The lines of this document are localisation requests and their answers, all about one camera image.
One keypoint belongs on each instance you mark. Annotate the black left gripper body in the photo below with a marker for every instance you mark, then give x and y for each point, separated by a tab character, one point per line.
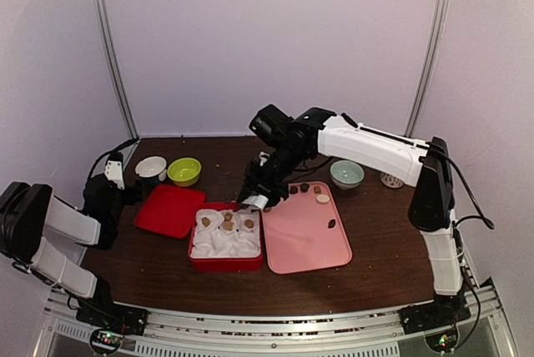
133	196

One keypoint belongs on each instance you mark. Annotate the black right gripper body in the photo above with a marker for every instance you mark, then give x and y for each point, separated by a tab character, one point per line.
269	178

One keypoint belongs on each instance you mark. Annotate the red tin lid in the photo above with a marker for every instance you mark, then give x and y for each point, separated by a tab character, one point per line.
170	211

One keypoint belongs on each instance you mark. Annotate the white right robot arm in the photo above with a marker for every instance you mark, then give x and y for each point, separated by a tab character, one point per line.
423	165

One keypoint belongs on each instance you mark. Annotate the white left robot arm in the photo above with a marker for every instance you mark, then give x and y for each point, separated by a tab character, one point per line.
29	212

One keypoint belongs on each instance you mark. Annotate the white ceramic bowl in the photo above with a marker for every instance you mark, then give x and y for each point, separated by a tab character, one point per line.
152	169

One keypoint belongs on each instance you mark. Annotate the light blue ceramic bowl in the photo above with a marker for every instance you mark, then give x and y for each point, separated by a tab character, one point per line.
346	174

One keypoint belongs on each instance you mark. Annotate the green plastic bowl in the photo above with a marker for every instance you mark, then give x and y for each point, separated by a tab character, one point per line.
184	172

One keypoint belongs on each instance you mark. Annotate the pink plastic tray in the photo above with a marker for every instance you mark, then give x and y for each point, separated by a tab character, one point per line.
297	237

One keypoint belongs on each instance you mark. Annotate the white floral mug yellow inside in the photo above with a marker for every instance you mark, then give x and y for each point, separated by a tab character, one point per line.
390	181

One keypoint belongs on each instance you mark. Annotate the white paper liner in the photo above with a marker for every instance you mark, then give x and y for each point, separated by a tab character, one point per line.
214	243

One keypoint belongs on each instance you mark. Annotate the red tin box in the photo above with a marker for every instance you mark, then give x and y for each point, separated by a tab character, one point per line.
226	265

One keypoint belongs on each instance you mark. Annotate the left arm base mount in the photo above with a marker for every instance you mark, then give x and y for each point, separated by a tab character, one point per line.
124	319

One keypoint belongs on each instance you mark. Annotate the aluminium front rail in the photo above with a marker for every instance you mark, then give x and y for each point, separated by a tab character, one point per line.
376	332

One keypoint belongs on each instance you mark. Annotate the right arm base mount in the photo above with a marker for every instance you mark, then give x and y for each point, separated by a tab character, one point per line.
426	317

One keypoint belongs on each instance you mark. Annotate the aluminium frame post right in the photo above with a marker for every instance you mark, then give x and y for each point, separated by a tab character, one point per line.
437	28

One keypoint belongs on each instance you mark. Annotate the aluminium frame post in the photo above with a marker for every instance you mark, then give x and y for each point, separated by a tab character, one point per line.
113	67
437	28

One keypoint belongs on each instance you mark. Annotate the aluminium frame post left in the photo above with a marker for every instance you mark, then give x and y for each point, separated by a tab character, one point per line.
113	67

